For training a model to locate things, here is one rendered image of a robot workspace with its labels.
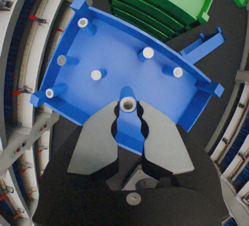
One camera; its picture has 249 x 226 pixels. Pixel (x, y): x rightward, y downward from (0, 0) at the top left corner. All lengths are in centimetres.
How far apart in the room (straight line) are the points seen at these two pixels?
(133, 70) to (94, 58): 8
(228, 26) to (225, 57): 25
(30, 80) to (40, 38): 17
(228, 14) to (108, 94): 109
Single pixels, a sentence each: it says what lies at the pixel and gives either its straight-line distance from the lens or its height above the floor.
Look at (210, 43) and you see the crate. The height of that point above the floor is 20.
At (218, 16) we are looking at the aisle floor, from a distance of 109.
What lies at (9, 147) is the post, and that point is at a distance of 55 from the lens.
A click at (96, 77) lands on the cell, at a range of 20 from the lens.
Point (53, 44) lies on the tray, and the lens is 70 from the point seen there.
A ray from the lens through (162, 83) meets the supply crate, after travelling 28.
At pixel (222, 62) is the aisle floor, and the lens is 102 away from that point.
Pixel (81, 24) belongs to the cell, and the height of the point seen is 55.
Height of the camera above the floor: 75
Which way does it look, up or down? 75 degrees down
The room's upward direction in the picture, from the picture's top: 178 degrees counter-clockwise
